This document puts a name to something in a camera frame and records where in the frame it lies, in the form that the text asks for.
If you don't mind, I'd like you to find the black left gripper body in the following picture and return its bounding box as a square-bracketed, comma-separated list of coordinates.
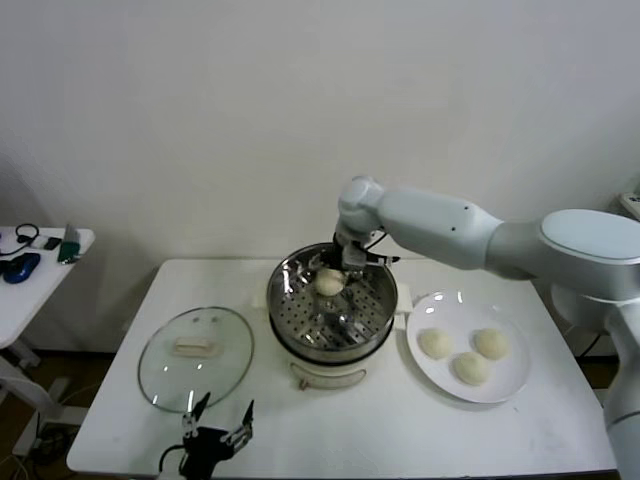
[178, 425, 239, 480]

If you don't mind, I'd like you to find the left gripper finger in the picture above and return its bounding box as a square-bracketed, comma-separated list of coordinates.
[180, 391, 212, 441]
[222, 398, 256, 449]

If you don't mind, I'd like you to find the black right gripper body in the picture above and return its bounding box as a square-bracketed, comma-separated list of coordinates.
[329, 232, 349, 274]

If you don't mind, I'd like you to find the white steamed baozi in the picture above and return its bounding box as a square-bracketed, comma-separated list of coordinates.
[473, 328, 509, 361]
[417, 328, 454, 360]
[313, 268, 346, 297]
[453, 352, 491, 387]

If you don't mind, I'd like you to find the glass lid with white handle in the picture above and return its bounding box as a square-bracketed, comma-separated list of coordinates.
[137, 306, 255, 414]

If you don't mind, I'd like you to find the stainless steel steamer basket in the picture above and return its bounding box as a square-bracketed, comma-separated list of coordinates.
[265, 243, 400, 362]

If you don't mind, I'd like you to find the steel steamer pot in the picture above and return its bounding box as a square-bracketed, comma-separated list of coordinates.
[249, 279, 416, 394]

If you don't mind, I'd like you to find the white round plate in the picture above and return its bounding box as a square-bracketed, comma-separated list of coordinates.
[405, 290, 531, 405]

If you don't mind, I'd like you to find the white side table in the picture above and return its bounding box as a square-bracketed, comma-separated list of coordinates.
[0, 227, 96, 456]

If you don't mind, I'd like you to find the green and grey tool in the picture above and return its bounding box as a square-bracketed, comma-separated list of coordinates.
[57, 223, 82, 266]

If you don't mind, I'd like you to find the blue rounded device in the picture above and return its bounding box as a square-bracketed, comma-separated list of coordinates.
[0, 253, 42, 285]

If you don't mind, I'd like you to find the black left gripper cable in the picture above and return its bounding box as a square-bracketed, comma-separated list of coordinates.
[158, 442, 190, 474]

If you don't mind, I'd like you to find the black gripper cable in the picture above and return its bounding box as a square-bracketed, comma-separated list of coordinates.
[158, 442, 190, 474]
[367, 227, 402, 265]

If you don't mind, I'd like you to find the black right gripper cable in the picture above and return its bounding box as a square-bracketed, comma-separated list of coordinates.
[367, 227, 402, 265]

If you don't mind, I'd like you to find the black headset cable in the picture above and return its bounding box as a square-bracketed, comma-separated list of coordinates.
[13, 224, 41, 246]

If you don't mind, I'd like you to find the black power cable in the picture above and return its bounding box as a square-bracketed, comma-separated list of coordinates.
[578, 327, 604, 359]

